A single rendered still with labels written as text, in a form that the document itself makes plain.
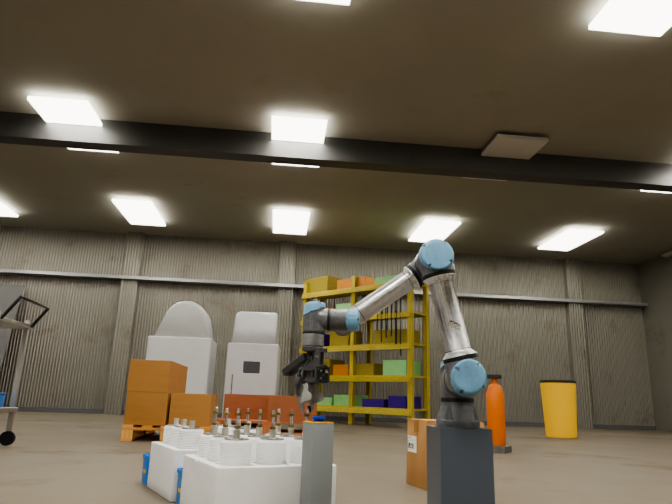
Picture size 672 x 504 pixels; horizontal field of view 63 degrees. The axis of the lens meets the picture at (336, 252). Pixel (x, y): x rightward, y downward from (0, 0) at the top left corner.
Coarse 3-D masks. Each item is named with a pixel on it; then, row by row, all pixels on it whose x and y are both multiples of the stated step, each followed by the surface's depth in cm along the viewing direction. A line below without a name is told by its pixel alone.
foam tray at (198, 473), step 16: (192, 464) 180; (208, 464) 166; (256, 464) 169; (288, 464) 173; (192, 480) 178; (208, 480) 163; (224, 480) 158; (240, 480) 160; (256, 480) 162; (272, 480) 165; (288, 480) 167; (192, 496) 175; (208, 496) 161; (224, 496) 157; (240, 496) 159; (256, 496) 161; (272, 496) 164; (288, 496) 166
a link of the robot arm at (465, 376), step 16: (432, 240) 191; (416, 256) 202; (432, 256) 188; (448, 256) 188; (432, 272) 189; (448, 272) 188; (432, 288) 190; (448, 288) 188; (448, 304) 186; (448, 320) 185; (448, 336) 185; (464, 336) 184; (448, 352) 185; (464, 352) 181; (448, 368) 183; (464, 368) 178; (480, 368) 178; (448, 384) 186; (464, 384) 178; (480, 384) 178
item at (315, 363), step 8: (312, 352) 185; (320, 352) 182; (312, 360) 185; (320, 360) 184; (304, 368) 183; (312, 368) 181; (320, 368) 182; (328, 368) 185; (304, 376) 183; (312, 376) 181; (320, 376) 181; (328, 376) 184
